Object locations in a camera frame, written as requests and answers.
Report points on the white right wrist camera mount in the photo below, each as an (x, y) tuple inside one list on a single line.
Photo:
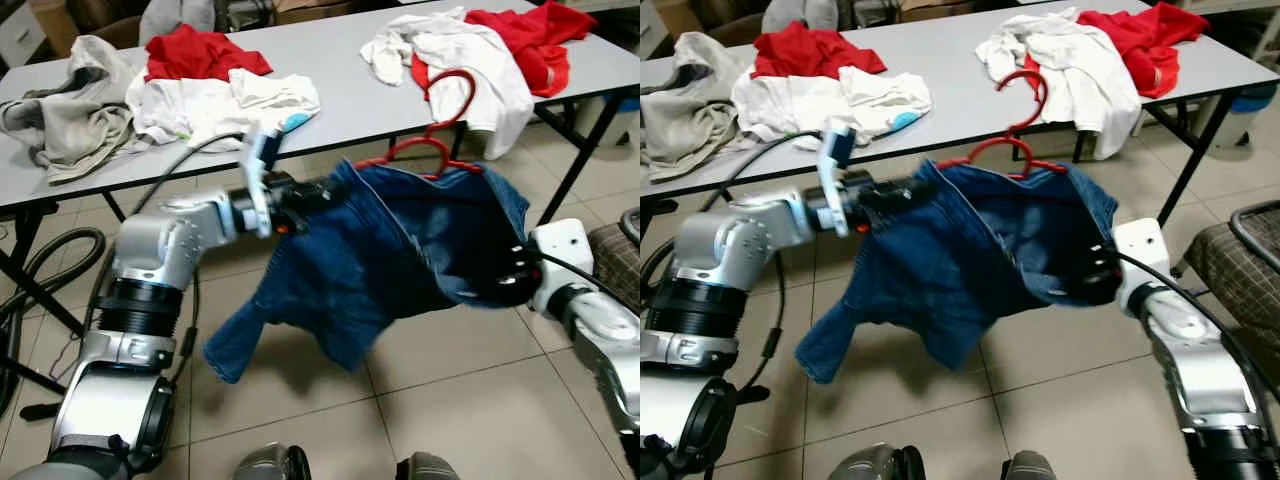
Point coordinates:
[(562, 260), (1142, 255)]

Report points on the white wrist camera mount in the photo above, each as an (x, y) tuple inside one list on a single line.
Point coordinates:
[(1142, 255), (830, 195), (562, 260), (255, 200)]

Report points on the robot right leg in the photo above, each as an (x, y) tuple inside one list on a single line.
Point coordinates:
[(1030, 468), (428, 468)]

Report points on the red shirt with striped hem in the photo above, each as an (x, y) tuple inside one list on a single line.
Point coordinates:
[(1150, 40), (540, 40)]

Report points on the plain red t-shirt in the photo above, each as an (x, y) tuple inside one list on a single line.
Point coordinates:
[(810, 52), (200, 55)]

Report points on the grey folding table black legs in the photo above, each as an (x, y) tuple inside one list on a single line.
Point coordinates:
[(340, 85), (955, 75)]

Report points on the white crumpled t-shirt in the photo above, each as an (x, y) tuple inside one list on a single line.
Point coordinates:
[(800, 105), (220, 105)]

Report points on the grey pillow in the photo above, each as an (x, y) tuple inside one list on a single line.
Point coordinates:
[(178, 15), (800, 12)]

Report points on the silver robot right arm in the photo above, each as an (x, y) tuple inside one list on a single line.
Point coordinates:
[(610, 340), (1210, 380)]

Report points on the brown checked chair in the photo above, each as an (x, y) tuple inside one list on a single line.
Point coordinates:
[(620, 265), (1230, 290)]

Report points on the red plastic hanger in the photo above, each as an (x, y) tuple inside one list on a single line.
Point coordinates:
[(400, 151), (980, 151)]

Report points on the white long-sleeve shirt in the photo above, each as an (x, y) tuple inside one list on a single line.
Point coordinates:
[(1085, 80), (490, 80)]

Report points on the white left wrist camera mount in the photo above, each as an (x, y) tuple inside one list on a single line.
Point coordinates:
[(830, 195), (255, 200)]

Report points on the blue denim garment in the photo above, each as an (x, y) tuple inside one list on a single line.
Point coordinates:
[(350, 270), (930, 270)]

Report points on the white drawer unit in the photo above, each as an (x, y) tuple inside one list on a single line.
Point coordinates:
[(22, 30)]

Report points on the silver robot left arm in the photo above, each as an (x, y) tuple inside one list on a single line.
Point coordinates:
[(740, 245), (160, 245)]

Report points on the beige grey garment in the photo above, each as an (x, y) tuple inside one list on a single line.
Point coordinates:
[(75, 125), (690, 120)]

